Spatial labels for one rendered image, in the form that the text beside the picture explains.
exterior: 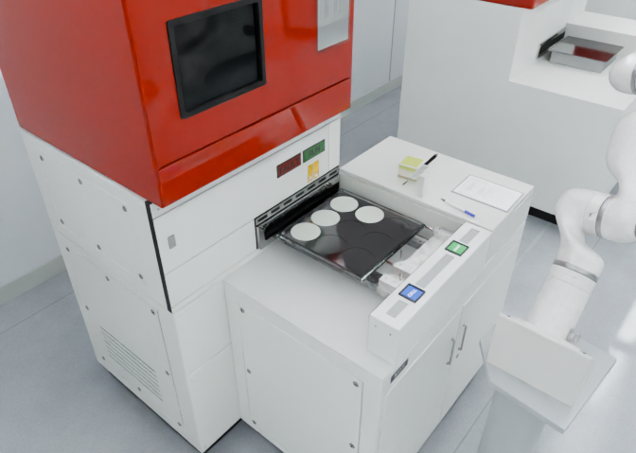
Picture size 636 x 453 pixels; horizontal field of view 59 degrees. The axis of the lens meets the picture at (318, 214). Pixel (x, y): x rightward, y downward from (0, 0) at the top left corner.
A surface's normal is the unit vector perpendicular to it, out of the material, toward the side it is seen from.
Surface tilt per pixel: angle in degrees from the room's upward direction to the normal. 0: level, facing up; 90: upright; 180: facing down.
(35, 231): 90
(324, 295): 0
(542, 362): 90
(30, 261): 90
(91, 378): 0
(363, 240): 0
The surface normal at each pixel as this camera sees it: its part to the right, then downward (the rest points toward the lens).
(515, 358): -0.64, 0.44
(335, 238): 0.00, -0.82
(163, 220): 0.77, 0.36
